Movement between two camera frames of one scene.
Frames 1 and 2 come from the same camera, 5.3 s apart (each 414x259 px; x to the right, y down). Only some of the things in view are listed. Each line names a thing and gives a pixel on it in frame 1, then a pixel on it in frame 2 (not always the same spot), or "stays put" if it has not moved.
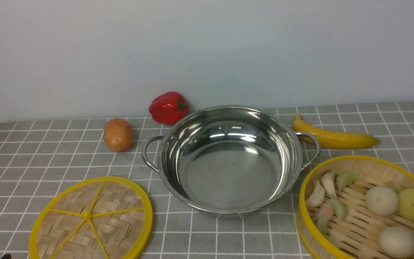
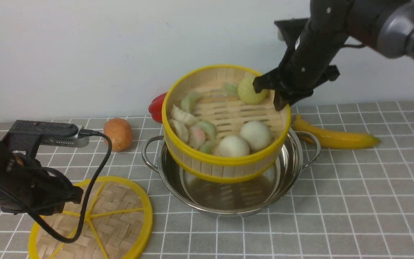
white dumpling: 316,198 → 181,131
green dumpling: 344,177 → 187,103
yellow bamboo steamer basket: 345,204 → 217,128
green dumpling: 340,210 → 209,128
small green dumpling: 396,187 → 231,89
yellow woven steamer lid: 106,217 stays put
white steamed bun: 381,200 → 257,134
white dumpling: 328,183 → 183,117
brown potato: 118,134 stays put
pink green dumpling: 326,212 → 197,136
